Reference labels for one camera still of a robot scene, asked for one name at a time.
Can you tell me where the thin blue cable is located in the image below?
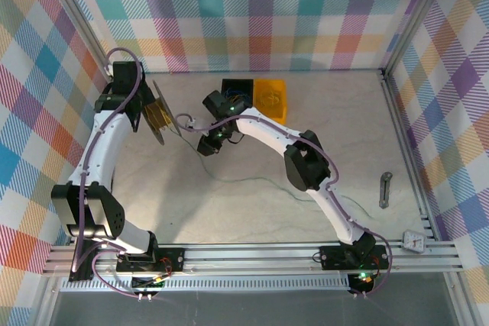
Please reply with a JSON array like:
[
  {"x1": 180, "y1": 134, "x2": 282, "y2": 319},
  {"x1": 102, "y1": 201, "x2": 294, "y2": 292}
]
[{"x1": 225, "y1": 89, "x2": 251, "y2": 104}]

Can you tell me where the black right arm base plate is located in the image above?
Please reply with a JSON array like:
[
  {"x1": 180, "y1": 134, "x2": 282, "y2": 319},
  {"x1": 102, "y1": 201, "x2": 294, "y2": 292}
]
[{"x1": 319, "y1": 244, "x2": 390, "y2": 270}]

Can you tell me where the grey metal tool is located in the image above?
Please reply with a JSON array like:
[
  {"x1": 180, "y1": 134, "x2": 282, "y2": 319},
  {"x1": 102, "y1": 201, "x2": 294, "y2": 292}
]
[{"x1": 377, "y1": 171, "x2": 393, "y2": 209}]

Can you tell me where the yellow plastic bin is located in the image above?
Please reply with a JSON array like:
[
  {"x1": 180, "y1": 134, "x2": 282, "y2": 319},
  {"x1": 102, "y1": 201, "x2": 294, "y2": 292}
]
[{"x1": 251, "y1": 78, "x2": 290, "y2": 125}]

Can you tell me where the aluminium side rail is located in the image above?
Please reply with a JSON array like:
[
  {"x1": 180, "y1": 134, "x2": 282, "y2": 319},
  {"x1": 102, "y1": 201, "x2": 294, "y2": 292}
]
[{"x1": 381, "y1": 69, "x2": 439, "y2": 240}]

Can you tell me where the white slotted cable duct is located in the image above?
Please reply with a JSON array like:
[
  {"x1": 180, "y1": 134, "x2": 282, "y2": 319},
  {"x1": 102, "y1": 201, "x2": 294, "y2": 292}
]
[{"x1": 60, "y1": 274, "x2": 351, "y2": 293}]

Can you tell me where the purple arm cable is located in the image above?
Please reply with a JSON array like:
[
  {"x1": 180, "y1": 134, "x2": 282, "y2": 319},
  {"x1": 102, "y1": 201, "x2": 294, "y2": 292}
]
[
  {"x1": 71, "y1": 47, "x2": 161, "y2": 301},
  {"x1": 176, "y1": 112, "x2": 393, "y2": 299}
]

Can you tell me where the black upright bracket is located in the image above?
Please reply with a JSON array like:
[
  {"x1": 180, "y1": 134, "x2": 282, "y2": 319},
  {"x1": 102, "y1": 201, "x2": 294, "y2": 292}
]
[{"x1": 68, "y1": 240, "x2": 96, "y2": 282}]

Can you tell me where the black controller board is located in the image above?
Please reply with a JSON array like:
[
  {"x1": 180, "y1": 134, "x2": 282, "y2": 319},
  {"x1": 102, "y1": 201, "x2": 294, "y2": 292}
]
[
  {"x1": 131, "y1": 274, "x2": 166, "y2": 292},
  {"x1": 349, "y1": 272, "x2": 375, "y2": 295}
]

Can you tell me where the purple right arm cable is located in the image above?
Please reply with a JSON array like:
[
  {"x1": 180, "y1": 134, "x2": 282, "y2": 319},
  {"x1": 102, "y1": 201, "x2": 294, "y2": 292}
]
[{"x1": 176, "y1": 112, "x2": 393, "y2": 299}]

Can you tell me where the aluminium front rail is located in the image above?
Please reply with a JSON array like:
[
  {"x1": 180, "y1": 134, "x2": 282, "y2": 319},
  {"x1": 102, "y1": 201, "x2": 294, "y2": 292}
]
[{"x1": 41, "y1": 240, "x2": 465, "y2": 277}]

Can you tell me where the thin orange cable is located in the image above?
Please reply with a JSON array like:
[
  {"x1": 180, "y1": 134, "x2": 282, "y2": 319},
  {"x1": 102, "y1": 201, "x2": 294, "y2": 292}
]
[{"x1": 227, "y1": 89, "x2": 251, "y2": 105}]

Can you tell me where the black cable spool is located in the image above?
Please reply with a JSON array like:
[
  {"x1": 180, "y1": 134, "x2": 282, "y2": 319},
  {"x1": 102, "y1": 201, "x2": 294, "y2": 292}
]
[{"x1": 141, "y1": 79, "x2": 183, "y2": 147}]

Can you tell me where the aluminium frame post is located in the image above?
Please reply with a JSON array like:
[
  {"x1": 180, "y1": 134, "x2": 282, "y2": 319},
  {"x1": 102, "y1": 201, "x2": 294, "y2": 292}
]
[
  {"x1": 381, "y1": 0, "x2": 458, "y2": 79},
  {"x1": 45, "y1": 0, "x2": 118, "y2": 83}
]

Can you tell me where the black plastic bin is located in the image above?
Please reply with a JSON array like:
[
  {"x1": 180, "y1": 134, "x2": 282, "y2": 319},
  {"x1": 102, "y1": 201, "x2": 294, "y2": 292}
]
[{"x1": 221, "y1": 78, "x2": 255, "y2": 108}]

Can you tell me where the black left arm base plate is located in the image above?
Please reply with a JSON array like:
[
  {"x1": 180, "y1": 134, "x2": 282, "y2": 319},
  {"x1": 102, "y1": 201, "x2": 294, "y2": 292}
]
[{"x1": 116, "y1": 247, "x2": 186, "y2": 273}]

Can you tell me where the thin green cable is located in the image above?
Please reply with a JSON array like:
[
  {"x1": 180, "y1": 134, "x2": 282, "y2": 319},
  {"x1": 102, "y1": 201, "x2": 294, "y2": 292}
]
[{"x1": 152, "y1": 102, "x2": 371, "y2": 218}]

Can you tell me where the small white clock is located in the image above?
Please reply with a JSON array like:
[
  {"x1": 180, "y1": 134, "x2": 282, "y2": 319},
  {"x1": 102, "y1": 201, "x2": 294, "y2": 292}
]
[{"x1": 403, "y1": 229, "x2": 427, "y2": 253}]

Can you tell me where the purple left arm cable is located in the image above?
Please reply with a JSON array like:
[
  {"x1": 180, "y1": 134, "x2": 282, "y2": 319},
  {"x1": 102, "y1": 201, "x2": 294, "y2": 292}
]
[{"x1": 71, "y1": 47, "x2": 161, "y2": 301}]

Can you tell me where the thin yellow cable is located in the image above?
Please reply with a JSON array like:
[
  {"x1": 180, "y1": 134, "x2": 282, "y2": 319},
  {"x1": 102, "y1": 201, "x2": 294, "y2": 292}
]
[{"x1": 258, "y1": 89, "x2": 283, "y2": 108}]

